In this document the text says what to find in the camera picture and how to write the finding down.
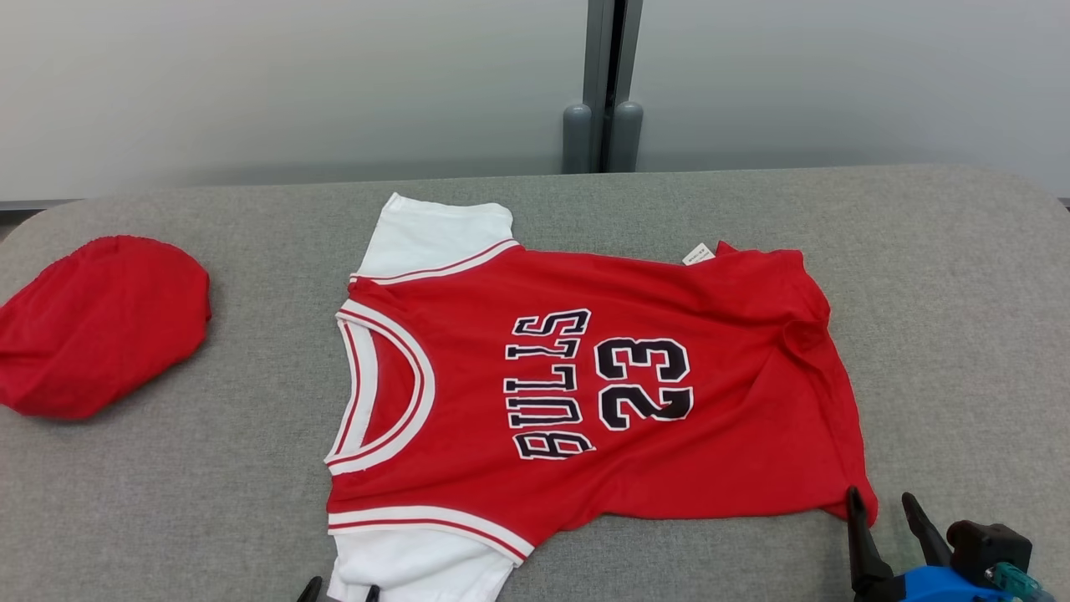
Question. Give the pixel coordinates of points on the red and white basketball jersey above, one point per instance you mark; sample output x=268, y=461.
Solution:
x=710, y=451

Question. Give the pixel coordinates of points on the teal right camera connector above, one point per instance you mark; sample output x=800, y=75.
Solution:
x=1016, y=579

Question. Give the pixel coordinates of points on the red basketball shorts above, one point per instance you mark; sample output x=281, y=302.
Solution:
x=100, y=326

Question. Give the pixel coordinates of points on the grey rounded post foot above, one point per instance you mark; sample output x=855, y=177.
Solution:
x=625, y=138
x=577, y=138

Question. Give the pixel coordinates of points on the grey double partition post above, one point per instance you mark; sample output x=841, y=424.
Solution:
x=598, y=50

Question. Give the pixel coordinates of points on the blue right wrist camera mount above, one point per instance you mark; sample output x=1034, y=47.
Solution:
x=936, y=585

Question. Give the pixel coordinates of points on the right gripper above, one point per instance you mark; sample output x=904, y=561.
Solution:
x=873, y=594

